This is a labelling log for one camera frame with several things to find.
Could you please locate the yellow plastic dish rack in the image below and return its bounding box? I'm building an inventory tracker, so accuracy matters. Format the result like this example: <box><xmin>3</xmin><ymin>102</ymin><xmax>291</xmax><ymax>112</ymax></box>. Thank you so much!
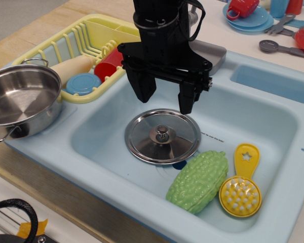
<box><xmin>11</xmin><ymin>13</ymin><xmax>142</xmax><ymax>104</ymax></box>

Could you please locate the yellow toy scrub brush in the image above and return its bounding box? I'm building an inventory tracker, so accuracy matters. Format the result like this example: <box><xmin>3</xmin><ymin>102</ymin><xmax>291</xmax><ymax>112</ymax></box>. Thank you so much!
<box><xmin>218</xmin><ymin>143</ymin><xmax>262</xmax><ymax>218</ymax></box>

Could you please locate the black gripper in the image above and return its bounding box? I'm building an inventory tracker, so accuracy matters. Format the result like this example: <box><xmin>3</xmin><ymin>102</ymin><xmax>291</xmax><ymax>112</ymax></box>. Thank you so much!
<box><xmin>118</xmin><ymin>24</ymin><xmax>212</xmax><ymax>114</ymax></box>

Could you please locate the blue toy cup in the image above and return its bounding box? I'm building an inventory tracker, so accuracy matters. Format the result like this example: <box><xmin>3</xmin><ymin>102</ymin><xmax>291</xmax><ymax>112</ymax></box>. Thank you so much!
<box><xmin>270</xmin><ymin>0</ymin><xmax>289</xmax><ymax>18</ymax></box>

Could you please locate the grey toy spoon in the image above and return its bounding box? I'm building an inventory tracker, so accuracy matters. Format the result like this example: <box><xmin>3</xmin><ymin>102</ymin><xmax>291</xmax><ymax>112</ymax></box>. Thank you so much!
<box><xmin>259</xmin><ymin>40</ymin><xmax>304</xmax><ymax>58</ymax></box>

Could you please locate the red plastic cup in rack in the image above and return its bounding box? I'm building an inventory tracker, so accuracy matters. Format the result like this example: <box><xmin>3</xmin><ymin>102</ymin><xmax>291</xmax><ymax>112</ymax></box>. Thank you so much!
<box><xmin>94</xmin><ymin>48</ymin><xmax>123</xmax><ymax>83</ymax></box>

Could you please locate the red toy cup background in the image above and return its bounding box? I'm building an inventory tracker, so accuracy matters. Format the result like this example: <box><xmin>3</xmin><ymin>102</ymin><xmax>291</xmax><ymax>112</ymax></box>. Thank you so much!
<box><xmin>285</xmin><ymin>0</ymin><xmax>303</xmax><ymax>15</ymax></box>

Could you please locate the blue plastic plate in rack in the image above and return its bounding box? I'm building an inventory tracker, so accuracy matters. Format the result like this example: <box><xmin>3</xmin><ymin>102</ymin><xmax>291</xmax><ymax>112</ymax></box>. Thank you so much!
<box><xmin>65</xmin><ymin>73</ymin><xmax>102</xmax><ymax>96</ymax></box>

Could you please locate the black cable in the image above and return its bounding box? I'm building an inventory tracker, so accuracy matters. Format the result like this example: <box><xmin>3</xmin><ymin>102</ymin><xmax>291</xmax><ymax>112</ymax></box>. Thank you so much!
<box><xmin>0</xmin><ymin>198</ymin><xmax>39</xmax><ymax>243</ymax></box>

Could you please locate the stainless steel pot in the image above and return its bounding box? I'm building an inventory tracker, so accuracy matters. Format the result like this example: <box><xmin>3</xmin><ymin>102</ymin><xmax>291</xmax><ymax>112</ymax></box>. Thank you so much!
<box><xmin>0</xmin><ymin>63</ymin><xmax>62</xmax><ymax>143</ymax></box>

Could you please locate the cream toy rolling pin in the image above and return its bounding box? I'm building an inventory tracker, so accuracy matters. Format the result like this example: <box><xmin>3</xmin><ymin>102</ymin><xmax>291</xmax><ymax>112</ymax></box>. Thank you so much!
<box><xmin>50</xmin><ymin>55</ymin><xmax>96</xmax><ymax>86</ymax></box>

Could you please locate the red toy mug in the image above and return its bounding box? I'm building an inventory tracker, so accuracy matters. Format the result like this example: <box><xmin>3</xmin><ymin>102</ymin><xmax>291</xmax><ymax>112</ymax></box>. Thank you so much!
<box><xmin>226</xmin><ymin>0</ymin><xmax>259</xmax><ymax>21</ymax></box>

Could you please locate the yellow tape piece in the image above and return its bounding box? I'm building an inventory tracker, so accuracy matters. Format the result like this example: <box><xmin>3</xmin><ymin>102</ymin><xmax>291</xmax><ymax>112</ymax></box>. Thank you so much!
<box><xmin>17</xmin><ymin>218</ymin><xmax>48</xmax><ymax>239</ymax></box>

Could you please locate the grey toy faucet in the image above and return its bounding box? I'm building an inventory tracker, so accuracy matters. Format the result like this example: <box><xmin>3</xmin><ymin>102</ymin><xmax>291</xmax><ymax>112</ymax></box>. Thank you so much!
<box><xmin>187</xmin><ymin>5</ymin><xmax>227</xmax><ymax>76</ymax></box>

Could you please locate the blue toy plate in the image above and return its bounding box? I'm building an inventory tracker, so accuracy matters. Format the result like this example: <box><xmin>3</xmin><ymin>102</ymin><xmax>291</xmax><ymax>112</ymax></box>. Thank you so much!
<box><xmin>227</xmin><ymin>15</ymin><xmax>274</xmax><ymax>32</ymax></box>
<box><xmin>228</xmin><ymin>6</ymin><xmax>269</xmax><ymax>27</ymax></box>

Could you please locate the blue toy plate bottom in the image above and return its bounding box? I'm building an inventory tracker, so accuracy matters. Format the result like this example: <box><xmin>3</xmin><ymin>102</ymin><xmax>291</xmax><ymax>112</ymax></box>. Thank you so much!
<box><xmin>227</xmin><ymin>15</ymin><xmax>274</xmax><ymax>32</ymax></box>

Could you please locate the green toy bitter gourd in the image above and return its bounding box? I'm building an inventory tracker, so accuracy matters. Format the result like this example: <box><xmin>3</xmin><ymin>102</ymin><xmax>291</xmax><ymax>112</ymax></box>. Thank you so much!
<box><xmin>166</xmin><ymin>150</ymin><xmax>229</xmax><ymax>215</ymax></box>

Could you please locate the grey toy fork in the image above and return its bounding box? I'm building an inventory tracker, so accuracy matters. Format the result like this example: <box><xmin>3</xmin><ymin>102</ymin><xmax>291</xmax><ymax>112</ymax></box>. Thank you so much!
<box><xmin>264</xmin><ymin>14</ymin><xmax>296</xmax><ymax>34</ymax></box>

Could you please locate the round steel pot lid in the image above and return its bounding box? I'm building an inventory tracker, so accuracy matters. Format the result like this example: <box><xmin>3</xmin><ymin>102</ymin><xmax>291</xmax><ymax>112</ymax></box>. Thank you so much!
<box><xmin>125</xmin><ymin>109</ymin><xmax>201</xmax><ymax>165</ymax></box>

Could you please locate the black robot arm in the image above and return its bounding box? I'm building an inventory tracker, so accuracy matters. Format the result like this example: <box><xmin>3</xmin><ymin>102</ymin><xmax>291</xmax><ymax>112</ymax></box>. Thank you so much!
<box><xmin>118</xmin><ymin>1</ymin><xmax>212</xmax><ymax>114</ymax></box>

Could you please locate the blue toy plate top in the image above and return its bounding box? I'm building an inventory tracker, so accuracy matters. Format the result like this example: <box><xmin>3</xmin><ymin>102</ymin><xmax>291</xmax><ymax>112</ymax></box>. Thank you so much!
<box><xmin>228</xmin><ymin>6</ymin><xmax>269</xmax><ymax>27</ymax></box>

